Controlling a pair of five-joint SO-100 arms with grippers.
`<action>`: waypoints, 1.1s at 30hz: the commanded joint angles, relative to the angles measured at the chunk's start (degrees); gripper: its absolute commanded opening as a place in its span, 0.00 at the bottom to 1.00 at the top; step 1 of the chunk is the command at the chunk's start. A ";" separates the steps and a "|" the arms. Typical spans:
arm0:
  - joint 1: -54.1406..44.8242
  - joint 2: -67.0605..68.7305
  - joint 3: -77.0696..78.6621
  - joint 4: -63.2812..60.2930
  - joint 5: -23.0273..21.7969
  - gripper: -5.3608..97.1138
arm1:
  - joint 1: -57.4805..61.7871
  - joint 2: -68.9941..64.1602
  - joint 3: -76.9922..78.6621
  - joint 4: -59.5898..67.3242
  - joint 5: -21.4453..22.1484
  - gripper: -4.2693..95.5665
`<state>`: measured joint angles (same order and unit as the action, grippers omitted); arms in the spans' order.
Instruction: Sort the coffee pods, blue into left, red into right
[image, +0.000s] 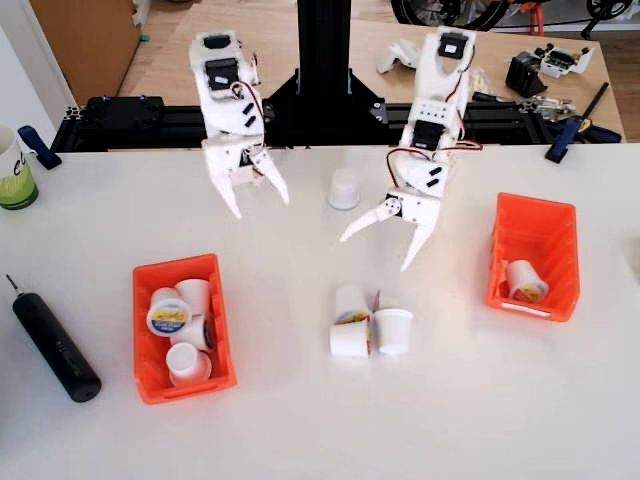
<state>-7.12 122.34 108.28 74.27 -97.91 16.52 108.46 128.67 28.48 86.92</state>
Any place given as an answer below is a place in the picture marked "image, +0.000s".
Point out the white gripper fixed finger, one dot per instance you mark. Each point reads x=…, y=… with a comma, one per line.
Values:
x=230, y=197
x=420, y=242

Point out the white gripper moving finger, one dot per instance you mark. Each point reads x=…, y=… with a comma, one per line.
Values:
x=276, y=182
x=372, y=217

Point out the red lid coffee pod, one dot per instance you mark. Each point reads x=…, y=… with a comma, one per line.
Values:
x=520, y=275
x=342, y=189
x=195, y=337

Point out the blue lid coffee pod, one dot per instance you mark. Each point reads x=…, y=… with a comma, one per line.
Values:
x=197, y=295
x=167, y=315

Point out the orange plastic storage bin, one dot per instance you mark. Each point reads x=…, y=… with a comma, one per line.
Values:
x=145, y=360

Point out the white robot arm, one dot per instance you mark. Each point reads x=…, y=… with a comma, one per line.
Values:
x=220, y=110
x=435, y=75

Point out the wooden table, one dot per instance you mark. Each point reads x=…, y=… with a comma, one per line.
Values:
x=165, y=75

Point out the orange bin with white label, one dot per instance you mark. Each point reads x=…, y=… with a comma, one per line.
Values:
x=540, y=235

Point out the clear bag of screws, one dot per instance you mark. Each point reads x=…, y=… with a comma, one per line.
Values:
x=482, y=80

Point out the white printed robot part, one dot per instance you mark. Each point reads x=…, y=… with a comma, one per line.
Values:
x=397, y=55

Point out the blue bar clamp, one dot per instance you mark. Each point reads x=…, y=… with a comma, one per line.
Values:
x=562, y=137

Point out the small clear parts bag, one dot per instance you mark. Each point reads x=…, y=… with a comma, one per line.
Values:
x=550, y=107

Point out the black printed part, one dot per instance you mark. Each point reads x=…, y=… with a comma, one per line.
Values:
x=522, y=77

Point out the wooden cabinet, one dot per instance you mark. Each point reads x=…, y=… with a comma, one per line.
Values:
x=85, y=45

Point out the white and green mug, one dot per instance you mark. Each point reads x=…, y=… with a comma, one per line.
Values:
x=17, y=190

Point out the white part with circuit board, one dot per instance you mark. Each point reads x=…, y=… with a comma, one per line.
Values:
x=575, y=65

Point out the black electric screwdriver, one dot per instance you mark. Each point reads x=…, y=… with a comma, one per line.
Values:
x=55, y=345

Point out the white honeycomb base plate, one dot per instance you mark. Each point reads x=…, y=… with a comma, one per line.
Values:
x=451, y=162

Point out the black aluminium frame rail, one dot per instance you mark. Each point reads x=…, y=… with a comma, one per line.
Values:
x=170, y=125

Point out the black box on frame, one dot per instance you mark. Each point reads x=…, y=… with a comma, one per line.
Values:
x=122, y=117

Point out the black aluminium frame post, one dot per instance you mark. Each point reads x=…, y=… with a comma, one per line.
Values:
x=324, y=40

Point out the orange stand post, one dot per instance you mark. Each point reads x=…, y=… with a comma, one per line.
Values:
x=537, y=17

